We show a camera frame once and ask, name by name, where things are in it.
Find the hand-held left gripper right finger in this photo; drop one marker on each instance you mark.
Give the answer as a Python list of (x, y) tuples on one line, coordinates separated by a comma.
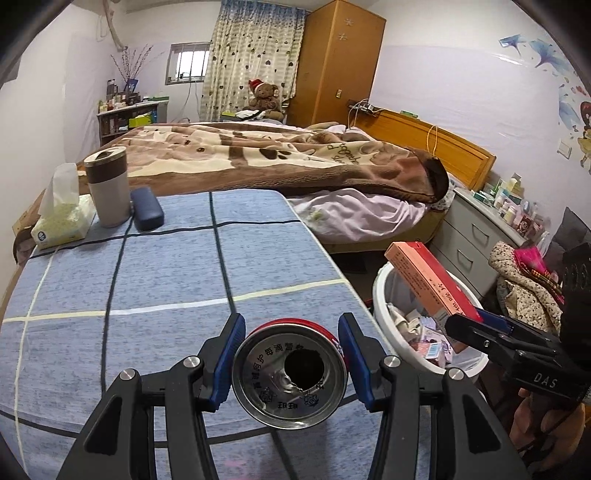
[(355, 364)]

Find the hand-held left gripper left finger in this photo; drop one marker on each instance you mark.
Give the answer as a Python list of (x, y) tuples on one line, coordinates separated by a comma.
[(228, 364)]

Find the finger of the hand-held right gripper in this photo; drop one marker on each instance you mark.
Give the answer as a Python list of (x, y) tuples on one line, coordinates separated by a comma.
[(501, 323), (480, 339)]

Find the red drink can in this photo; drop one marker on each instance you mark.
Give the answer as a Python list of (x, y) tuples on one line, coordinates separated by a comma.
[(268, 383)]

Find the white round waste bin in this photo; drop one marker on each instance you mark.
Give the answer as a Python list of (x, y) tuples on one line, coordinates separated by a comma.
[(383, 300)]

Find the orange pink cardboard box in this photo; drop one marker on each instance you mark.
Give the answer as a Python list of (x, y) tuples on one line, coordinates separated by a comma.
[(429, 281)]

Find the person's right hand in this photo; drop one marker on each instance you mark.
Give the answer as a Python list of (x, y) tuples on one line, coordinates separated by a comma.
[(526, 424)]

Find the floral padded jacket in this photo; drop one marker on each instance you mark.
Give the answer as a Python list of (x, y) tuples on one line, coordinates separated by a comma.
[(521, 295)]

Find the bright pink cloth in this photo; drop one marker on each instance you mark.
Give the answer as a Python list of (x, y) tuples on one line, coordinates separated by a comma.
[(535, 265)]

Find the grey drawer nightstand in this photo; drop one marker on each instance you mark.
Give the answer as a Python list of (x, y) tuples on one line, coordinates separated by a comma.
[(466, 244)]

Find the blue checked tablecloth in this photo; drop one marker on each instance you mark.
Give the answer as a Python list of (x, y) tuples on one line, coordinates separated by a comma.
[(161, 277)]

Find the cluster of toiletry bottles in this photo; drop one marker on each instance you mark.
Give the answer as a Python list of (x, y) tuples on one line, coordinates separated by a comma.
[(512, 207)]

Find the pink duvet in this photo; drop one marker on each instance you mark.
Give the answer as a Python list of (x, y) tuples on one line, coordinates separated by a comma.
[(360, 212)]

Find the dark blue glasses case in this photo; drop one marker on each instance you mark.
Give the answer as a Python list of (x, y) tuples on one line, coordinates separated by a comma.
[(147, 210)]

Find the wooden bed headboard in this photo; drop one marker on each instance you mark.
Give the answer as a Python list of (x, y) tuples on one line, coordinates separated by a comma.
[(438, 143)]

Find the white and brown tumbler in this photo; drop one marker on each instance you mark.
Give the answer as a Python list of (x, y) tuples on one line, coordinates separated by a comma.
[(108, 198)]

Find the brown printed blanket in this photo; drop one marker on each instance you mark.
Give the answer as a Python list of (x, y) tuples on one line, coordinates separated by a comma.
[(277, 161)]

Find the soft tissue pack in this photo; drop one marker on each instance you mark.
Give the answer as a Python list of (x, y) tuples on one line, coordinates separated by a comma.
[(62, 226)]

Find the brown cardboard box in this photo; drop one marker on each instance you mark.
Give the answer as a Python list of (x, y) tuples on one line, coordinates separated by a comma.
[(21, 221)]

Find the power strip with chargers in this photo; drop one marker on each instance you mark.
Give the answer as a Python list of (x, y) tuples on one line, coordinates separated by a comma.
[(364, 107)]

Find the green tissue box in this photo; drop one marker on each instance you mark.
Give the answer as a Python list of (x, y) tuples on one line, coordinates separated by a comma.
[(143, 121)]

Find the cluttered shelf unit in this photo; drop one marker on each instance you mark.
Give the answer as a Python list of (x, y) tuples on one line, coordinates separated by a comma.
[(120, 124)]

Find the brown teddy bear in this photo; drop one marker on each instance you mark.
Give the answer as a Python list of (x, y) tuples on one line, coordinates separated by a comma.
[(263, 99)]

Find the small barred window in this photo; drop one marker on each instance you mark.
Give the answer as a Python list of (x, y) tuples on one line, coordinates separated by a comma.
[(187, 62)]

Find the wooden wardrobe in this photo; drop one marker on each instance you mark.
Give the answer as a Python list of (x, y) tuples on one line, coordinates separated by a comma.
[(337, 60)]

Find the patterned window curtain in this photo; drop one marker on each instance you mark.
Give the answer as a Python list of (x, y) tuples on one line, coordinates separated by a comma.
[(249, 60)]

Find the vase of dry branches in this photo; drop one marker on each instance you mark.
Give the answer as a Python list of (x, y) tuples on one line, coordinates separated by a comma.
[(131, 69)]

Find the white wall switch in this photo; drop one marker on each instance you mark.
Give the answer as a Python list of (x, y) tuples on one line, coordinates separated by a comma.
[(566, 150)]

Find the blue flower wall sticker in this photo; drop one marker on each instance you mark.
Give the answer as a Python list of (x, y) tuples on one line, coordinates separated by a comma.
[(535, 53)]

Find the white wall pipe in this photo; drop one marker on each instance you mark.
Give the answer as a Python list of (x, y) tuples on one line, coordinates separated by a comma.
[(115, 23)]

